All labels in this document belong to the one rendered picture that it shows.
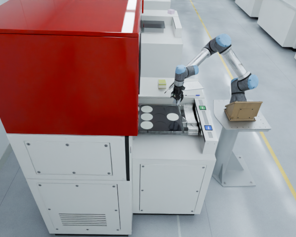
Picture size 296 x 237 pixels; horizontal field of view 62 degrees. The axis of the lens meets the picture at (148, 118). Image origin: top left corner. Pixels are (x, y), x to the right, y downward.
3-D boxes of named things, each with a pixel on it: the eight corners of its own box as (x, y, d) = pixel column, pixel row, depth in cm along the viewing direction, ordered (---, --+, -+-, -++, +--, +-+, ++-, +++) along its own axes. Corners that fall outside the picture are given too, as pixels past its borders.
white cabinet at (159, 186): (132, 218, 234) (131, 159, 183) (136, 145, 309) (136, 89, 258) (200, 219, 235) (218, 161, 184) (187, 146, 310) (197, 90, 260)
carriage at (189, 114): (188, 135, 200) (188, 132, 198) (183, 108, 228) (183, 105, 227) (198, 135, 200) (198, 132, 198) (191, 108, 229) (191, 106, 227)
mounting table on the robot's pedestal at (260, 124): (248, 110, 257) (252, 99, 249) (267, 139, 223) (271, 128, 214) (206, 110, 255) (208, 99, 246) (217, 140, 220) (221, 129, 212)
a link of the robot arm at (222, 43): (249, 86, 223) (214, 36, 214) (263, 82, 209) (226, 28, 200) (242, 94, 219) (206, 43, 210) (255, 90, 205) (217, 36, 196)
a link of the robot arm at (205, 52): (206, 41, 224) (172, 74, 207) (214, 36, 213) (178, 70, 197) (214, 51, 226) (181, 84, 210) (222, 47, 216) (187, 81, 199)
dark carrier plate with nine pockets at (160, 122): (138, 130, 196) (138, 130, 196) (139, 105, 223) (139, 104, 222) (182, 131, 197) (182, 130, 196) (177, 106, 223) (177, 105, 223)
